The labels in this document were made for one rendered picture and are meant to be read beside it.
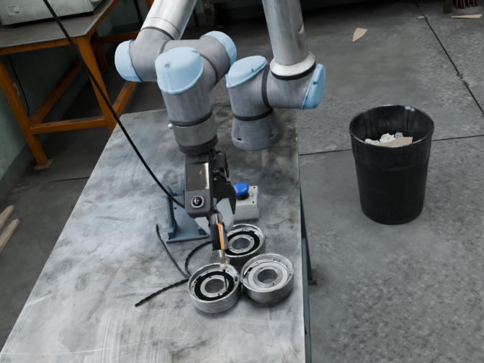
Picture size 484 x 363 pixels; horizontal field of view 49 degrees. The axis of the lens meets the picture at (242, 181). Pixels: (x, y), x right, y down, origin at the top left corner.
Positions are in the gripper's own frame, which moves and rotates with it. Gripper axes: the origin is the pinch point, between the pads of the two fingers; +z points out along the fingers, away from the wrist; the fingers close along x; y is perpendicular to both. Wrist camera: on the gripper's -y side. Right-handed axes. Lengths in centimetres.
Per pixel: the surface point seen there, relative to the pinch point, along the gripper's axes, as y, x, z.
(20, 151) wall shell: 193, 149, 82
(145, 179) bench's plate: 41.0, 25.2, 13.3
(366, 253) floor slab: 84, -39, 93
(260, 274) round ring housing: -2.0, -6.5, 11.1
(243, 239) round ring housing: 9.1, -3.0, 11.0
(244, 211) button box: 18.3, -3.1, 10.6
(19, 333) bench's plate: -8.9, 43.3, 13.3
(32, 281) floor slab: 91, 110, 93
